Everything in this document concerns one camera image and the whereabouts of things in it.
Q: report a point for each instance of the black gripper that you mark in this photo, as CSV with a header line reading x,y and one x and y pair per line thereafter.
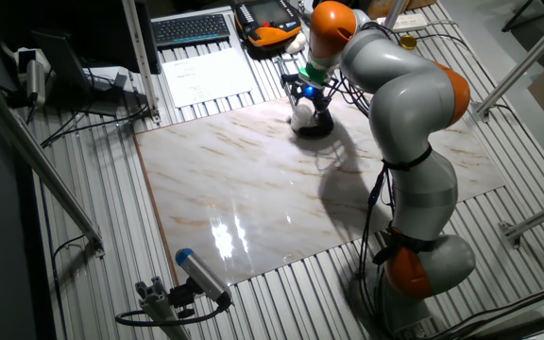
x,y
311,92

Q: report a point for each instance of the white round jar lid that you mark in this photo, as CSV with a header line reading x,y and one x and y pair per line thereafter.
x,y
301,112

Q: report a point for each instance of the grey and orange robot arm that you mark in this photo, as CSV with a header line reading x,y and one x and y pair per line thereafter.
x,y
409,99

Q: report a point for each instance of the jar with yellow lid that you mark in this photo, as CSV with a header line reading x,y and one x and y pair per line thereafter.
x,y
407,41

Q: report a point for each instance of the black C-clamp with steel screw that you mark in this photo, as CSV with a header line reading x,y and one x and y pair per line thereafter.
x,y
326,128

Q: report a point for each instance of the small white rounded object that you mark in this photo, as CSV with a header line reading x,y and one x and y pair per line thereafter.
x,y
295,45

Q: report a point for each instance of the orange and black teach pendant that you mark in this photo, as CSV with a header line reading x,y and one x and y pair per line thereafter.
x,y
267,34

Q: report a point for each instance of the white paper sheet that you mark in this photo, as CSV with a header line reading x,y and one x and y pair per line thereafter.
x,y
206,75

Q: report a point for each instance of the brown cardboard box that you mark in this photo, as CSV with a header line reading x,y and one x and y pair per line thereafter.
x,y
378,8

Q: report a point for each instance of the marble pattern board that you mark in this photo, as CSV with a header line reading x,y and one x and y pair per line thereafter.
x,y
234,189

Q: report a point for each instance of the grey metal pole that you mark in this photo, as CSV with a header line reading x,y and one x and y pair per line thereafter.
x,y
396,11

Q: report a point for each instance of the white power strip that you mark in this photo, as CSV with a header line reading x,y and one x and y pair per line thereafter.
x,y
411,21

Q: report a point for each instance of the black computer keyboard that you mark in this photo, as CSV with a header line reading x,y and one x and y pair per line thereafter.
x,y
189,29

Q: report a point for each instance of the grey electronics box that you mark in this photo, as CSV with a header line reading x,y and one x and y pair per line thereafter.
x,y
109,78

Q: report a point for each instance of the black computer monitor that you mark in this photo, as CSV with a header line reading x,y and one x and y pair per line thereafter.
x,y
107,33

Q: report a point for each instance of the aluminium profile bar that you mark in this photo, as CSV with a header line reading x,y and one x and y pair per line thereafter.
x,y
527,60
40,159
536,217

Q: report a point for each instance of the dark grey tilted panel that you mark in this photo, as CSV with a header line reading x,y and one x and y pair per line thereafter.
x,y
62,61

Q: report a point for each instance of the short aluminium profile stub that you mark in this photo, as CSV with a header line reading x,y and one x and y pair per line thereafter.
x,y
158,307

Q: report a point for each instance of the dark metal beam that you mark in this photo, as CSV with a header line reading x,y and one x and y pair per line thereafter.
x,y
527,326

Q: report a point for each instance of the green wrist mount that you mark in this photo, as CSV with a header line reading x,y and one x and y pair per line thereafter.
x,y
314,73

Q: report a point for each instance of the aluminium profile post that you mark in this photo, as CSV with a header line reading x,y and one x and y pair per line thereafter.
x,y
140,52

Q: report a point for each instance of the grey camera with blue cap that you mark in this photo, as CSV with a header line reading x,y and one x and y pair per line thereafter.
x,y
201,274

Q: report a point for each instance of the black camera clamp mount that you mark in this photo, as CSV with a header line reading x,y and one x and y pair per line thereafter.
x,y
182,297

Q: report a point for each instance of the grey camera on white mount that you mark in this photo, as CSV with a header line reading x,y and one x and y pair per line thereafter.
x,y
36,80

